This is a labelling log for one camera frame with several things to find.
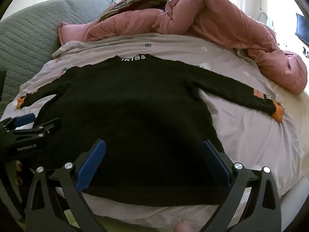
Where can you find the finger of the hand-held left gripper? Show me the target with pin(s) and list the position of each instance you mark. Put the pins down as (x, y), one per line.
(47, 125)
(24, 120)

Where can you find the yellow-green cloth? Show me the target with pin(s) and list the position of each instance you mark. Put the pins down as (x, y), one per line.
(120, 226)

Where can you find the dark monitor screen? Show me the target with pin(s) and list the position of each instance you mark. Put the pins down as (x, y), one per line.
(301, 29)

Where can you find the person's left hand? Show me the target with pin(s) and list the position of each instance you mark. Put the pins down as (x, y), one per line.
(18, 167)

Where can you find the black sweater with orange cuffs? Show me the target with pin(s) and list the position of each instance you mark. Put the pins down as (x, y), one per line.
(132, 106)

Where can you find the pink puffy duvet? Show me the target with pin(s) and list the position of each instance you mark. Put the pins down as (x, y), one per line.
(217, 17)

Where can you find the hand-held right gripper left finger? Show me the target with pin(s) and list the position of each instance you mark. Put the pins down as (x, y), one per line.
(90, 164)

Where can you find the beige patterned bed sheet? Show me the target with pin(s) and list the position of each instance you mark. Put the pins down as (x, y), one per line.
(241, 137)

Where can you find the green striped cloth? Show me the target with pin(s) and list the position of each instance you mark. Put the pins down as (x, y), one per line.
(135, 2)

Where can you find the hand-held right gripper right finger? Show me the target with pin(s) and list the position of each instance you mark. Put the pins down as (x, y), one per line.
(217, 164)

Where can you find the grey quilted cushion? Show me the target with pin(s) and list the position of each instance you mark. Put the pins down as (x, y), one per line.
(36, 33)

